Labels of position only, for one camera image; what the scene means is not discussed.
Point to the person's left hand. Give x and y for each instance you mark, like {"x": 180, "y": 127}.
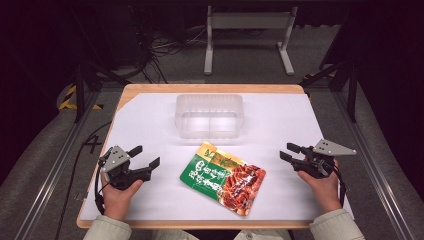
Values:
{"x": 116, "y": 200}

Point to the green and red snack packet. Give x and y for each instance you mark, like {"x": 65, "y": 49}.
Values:
{"x": 221, "y": 178}

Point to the white metal stand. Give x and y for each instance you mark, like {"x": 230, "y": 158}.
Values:
{"x": 248, "y": 20}

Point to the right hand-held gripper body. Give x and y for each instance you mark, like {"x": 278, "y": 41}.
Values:
{"x": 316, "y": 165}

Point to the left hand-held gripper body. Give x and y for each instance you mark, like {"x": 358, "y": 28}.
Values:
{"x": 116, "y": 160}

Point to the white paper sheet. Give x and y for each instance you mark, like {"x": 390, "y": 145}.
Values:
{"x": 273, "y": 126}

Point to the aluminium floor rail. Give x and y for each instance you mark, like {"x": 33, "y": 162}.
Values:
{"x": 373, "y": 166}
{"x": 50, "y": 180}

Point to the yellow and black hazard tape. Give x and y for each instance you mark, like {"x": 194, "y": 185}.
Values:
{"x": 68, "y": 100}

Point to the person's right hand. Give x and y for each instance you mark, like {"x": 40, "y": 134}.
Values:
{"x": 325, "y": 193}

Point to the black metal stand frame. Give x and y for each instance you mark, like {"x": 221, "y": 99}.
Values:
{"x": 351, "y": 90}
{"x": 80, "y": 90}

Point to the clear plastic container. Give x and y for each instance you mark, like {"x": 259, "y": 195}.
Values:
{"x": 209, "y": 116}

